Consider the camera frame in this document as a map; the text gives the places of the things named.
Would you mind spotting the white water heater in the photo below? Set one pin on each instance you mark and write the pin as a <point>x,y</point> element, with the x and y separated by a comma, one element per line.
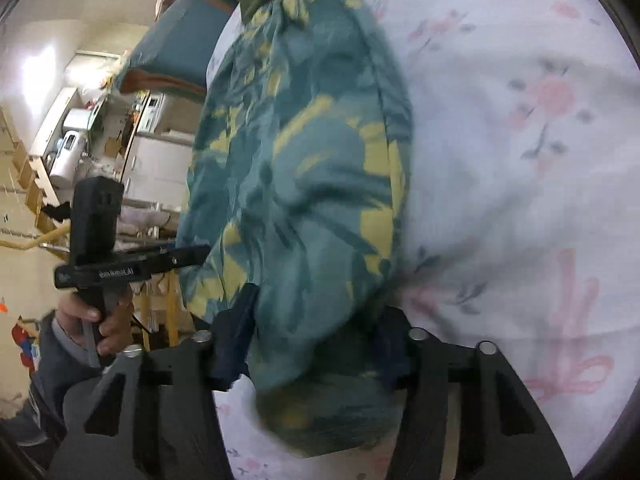
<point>67,160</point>

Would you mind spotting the white kitchen cabinet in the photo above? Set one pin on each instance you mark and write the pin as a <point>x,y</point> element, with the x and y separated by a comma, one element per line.
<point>160,151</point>

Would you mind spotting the yellow wooden chair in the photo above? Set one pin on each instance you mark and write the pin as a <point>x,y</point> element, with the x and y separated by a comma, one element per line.
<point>156,309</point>

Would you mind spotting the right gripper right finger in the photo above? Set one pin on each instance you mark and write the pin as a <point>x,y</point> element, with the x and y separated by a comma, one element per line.
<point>467,414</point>

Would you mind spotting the teal bed footboard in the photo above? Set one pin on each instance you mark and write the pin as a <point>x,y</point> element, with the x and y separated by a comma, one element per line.
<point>173,55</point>

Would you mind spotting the teal yellow patterned pants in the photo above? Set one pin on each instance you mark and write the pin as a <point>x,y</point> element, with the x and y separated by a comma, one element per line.
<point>298,185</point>

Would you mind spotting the white floral bed sheet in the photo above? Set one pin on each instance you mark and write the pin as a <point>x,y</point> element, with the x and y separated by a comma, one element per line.
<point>521,221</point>

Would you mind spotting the left forearm grey sleeve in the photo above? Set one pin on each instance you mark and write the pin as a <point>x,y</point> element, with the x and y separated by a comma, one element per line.
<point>39,427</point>

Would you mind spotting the person's left hand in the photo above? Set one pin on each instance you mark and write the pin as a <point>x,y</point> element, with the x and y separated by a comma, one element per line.
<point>115,329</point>

